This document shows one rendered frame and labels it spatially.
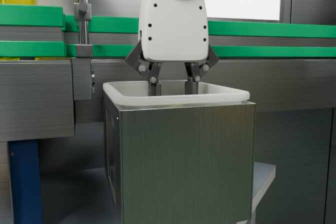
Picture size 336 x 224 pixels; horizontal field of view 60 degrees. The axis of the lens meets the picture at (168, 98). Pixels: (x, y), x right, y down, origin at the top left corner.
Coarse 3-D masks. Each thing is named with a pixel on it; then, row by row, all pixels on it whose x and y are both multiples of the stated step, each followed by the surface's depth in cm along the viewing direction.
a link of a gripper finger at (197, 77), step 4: (184, 64) 46; (188, 64) 44; (192, 64) 43; (196, 64) 44; (188, 68) 46; (192, 68) 44; (196, 68) 44; (188, 72) 46; (192, 72) 44; (196, 72) 44; (192, 76) 44; (196, 76) 44; (200, 76) 44; (196, 80) 44; (200, 80) 44
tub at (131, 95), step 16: (160, 80) 54; (176, 80) 55; (112, 96) 35; (128, 96) 32; (144, 96) 32; (160, 96) 33; (176, 96) 33; (192, 96) 33; (208, 96) 34; (224, 96) 34; (240, 96) 35
